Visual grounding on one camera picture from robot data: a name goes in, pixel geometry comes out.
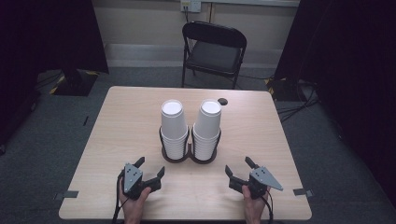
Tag black curtain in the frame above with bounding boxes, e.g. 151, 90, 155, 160
273, 0, 396, 200

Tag black floor cables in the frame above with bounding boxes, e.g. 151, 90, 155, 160
276, 79, 320, 124

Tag black double cup holder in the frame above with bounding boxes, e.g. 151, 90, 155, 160
158, 125, 223, 165

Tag person's left hand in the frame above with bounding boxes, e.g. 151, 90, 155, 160
119, 185, 152, 220

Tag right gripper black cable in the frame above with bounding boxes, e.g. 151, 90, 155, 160
261, 189, 276, 224

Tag white wall socket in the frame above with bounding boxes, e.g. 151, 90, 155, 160
179, 0, 203, 14

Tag black stand base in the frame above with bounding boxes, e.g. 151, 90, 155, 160
264, 77, 301, 103
49, 69, 101, 97

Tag black folding chair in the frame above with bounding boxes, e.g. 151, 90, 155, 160
180, 20, 248, 91

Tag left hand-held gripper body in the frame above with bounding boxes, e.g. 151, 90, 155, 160
120, 162, 153, 201

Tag person's right hand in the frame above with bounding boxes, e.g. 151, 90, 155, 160
241, 184, 271, 220

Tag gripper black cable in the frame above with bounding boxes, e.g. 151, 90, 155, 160
261, 189, 276, 224
111, 172, 131, 224

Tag white paper cup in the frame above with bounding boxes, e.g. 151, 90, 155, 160
194, 98, 223, 140

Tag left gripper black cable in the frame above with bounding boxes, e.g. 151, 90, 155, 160
111, 172, 131, 224

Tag grey tape strip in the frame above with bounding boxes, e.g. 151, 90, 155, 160
52, 189, 80, 202
292, 187, 315, 199

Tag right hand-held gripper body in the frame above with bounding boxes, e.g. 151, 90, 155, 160
247, 165, 285, 201

